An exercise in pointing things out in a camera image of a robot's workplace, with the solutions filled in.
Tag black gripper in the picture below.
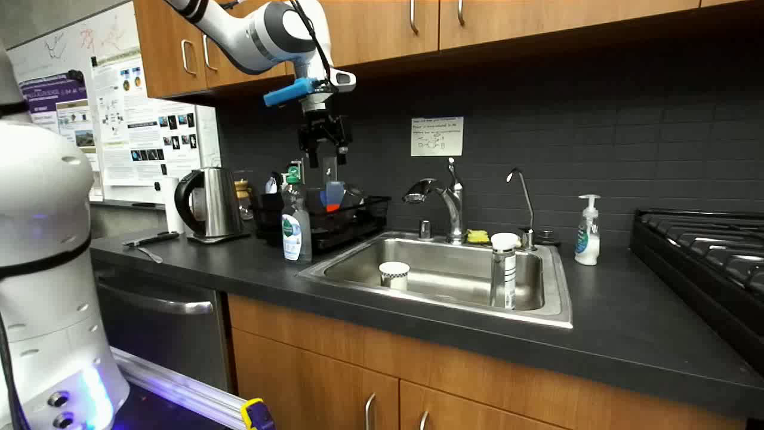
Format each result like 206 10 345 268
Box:
295 107 354 170

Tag clear dish soap bottle green cap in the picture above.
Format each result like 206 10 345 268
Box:
280 157 315 264

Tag white robot base body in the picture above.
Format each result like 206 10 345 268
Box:
0 46 134 430

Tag dark bottle yellow label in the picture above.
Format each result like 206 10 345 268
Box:
231 175 257 230

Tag white hand soap pump bottle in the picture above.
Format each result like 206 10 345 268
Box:
573 190 604 269

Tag black dish rack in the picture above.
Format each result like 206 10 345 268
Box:
254 189 394 260

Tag steel electric kettle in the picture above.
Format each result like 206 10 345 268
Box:
172 164 233 246

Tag chrome kitchen faucet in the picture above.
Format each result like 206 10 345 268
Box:
400 156 467 246

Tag white cup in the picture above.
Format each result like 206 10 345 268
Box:
376 257 410 294

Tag stainless steel sink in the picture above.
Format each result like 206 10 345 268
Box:
297 230 574 332

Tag white research poster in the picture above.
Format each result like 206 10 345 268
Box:
85 49 223 206

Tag silver knife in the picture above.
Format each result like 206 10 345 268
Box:
134 243 166 264

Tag thin chrome drinking faucet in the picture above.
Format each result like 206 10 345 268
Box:
503 168 536 251

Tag wooden lower cabinets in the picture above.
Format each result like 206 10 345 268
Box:
223 292 751 430

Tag wooden cabinets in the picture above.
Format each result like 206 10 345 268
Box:
130 0 764 102
223 292 751 430

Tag wooden upper cabinets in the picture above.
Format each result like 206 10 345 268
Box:
130 0 764 102

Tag stainless steel dishwasher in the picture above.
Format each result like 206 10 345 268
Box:
91 264 237 393

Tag purple research poster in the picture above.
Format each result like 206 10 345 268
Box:
19 66 99 175

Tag whiteboard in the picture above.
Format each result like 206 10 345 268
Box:
4 0 142 90

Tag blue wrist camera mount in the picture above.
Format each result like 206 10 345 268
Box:
262 73 319 110

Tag white paper wall note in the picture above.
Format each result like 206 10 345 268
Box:
407 115 467 160

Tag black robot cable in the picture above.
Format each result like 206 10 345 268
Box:
286 0 338 84

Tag white cart frame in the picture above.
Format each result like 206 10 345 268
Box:
108 343 266 430

